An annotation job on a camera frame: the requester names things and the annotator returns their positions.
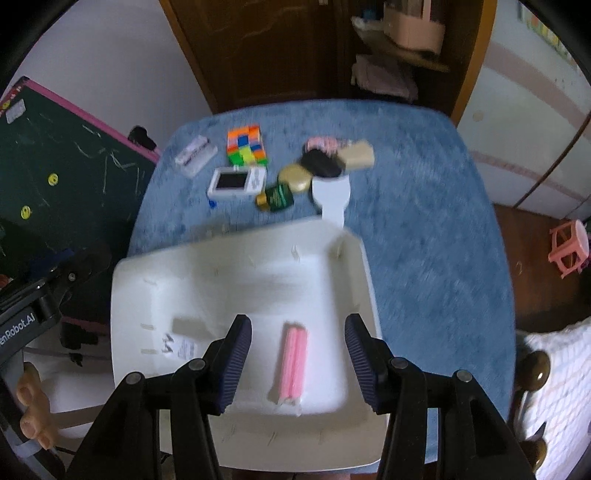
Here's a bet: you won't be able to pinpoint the green bottle with gold cap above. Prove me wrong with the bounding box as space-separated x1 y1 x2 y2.
255 184 295 213

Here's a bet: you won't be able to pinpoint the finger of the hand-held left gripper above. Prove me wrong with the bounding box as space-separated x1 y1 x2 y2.
46 244 114 319

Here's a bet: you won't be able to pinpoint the beige rectangular box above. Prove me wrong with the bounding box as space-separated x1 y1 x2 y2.
337 141 376 172

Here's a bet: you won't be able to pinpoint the blue plush blanket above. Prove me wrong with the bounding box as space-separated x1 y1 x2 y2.
127 99 517 464

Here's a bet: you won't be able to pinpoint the white wardrobe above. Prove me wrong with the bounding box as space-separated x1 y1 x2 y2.
455 0 591 220

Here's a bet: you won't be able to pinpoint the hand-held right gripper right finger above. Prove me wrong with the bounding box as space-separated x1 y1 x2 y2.
345 313 536 480

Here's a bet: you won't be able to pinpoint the person's left hand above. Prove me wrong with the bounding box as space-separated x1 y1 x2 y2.
16 362 61 449

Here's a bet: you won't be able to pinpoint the white knitted cloth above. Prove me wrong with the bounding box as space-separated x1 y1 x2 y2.
515 318 591 480

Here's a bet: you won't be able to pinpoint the gold round compact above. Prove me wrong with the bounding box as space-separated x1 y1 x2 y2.
278 164 314 193

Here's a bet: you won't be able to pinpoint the wooden door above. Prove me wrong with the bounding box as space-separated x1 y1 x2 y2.
159 0 358 114

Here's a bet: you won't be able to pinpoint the folded pink clothes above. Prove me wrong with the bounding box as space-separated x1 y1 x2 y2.
352 54 419 102

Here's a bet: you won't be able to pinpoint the colourful wall sticker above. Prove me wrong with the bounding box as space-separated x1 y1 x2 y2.
519 4 574 62

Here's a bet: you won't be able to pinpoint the wooden shelf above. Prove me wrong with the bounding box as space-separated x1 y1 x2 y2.
355 18 451 73

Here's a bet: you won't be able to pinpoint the clear wrapped packet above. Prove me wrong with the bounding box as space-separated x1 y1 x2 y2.
174 136 218 176

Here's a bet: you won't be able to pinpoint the pink pouch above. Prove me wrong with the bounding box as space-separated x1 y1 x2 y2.
305 136 342 155

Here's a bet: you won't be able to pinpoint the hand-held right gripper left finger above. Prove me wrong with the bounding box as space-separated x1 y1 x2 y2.
67 314 254 480

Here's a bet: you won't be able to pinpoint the black oval case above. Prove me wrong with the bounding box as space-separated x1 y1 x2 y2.
300 148 345 178

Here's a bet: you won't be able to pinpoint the white device with black screen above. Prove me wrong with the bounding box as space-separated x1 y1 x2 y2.
207 167 269 199

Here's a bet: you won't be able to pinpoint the pink and white container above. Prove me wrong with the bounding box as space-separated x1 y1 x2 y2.
385 0 446 54

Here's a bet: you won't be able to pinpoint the pink plastic stool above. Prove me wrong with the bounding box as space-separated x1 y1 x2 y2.
549 220 591 280

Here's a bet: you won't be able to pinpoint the pink stick pack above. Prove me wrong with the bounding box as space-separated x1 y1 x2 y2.
269 323 309 408

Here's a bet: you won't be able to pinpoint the colourful puzzle cube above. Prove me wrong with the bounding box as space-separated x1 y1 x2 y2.
226 124 270 167

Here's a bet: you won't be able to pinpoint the white cup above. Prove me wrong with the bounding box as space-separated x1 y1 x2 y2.
311 175 352 228

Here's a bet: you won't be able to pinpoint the black clip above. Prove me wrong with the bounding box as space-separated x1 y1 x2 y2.
128 126 158 151

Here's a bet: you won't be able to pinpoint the white plastic tray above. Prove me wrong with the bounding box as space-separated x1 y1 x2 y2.
110 217 384 474

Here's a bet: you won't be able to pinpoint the pink-framed chalkboard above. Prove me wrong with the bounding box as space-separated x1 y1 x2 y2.
0 76 161 287

